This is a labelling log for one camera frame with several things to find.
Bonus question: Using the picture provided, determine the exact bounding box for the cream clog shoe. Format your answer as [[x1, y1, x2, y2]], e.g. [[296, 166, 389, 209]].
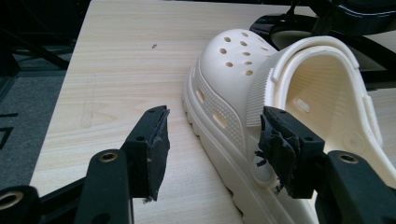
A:
[[181, 28, 396, 224]]

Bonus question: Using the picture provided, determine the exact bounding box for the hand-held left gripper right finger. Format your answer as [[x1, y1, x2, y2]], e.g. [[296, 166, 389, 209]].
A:
[[255, 105, 396, 224]]

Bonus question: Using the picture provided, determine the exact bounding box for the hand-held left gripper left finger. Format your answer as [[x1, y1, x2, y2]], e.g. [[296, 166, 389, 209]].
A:
[[74, 105, 171, 224]]

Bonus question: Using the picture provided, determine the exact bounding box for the black metal stand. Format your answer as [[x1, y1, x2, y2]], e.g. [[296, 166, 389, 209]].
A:
[[0, 0, 78, 72]]

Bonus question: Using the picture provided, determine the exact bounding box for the red and black shoe rack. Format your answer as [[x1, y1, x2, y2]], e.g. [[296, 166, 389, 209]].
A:
[[248, 0, 396, 91]]

